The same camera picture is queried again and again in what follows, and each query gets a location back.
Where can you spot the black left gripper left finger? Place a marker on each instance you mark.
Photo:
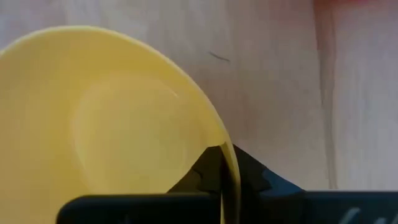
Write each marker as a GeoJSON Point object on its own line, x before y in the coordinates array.
{"type": "Point", "coordinates": [208, 177]}

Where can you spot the yellow plastic mini bowl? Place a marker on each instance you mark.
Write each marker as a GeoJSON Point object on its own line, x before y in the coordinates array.
{"type": "Point", "coordinates": [93, 124]}

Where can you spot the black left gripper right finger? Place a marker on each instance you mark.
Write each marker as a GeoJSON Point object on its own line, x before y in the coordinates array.
{"type": "Point", "coordinates": [258, 183]}

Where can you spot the red plastic mini bowl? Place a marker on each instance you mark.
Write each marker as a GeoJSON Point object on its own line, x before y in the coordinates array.
{"type": "Point", "coordinates": [357, 1]}

